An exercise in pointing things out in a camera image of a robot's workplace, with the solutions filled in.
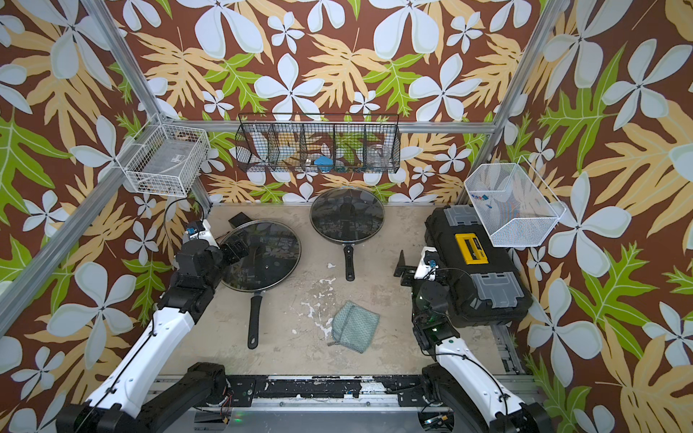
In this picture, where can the glass pot lid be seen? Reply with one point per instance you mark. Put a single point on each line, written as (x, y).
(265, 254)

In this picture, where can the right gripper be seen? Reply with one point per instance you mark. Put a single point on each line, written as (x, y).
(402, 270)

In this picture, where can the white mesh basket right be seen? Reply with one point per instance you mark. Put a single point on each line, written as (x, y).
(515, 205)

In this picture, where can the green microfibre cloth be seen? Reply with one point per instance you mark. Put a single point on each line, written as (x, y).
(354, 327)

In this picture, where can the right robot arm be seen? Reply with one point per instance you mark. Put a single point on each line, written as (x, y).
(456, 379)

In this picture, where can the black wire basket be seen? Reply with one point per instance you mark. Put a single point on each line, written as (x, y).
(324, 143)

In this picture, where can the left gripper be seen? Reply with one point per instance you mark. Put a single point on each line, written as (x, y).
(241, 247)

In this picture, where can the white wire basket left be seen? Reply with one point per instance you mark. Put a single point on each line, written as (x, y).
(164, 158)

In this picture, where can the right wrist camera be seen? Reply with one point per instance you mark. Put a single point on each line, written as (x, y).
(428, 264)

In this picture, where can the large black frying pan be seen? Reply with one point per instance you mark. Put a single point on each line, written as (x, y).
(254, 325)

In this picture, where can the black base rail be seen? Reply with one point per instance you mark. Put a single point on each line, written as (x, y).
(401, 390)

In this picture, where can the small pan with lid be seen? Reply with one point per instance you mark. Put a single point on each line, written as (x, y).
(347, 216)

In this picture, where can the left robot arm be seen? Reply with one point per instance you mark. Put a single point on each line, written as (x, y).
(120, 403)

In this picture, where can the black yellow toolbox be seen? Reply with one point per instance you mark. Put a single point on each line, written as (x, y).
(484, 285)

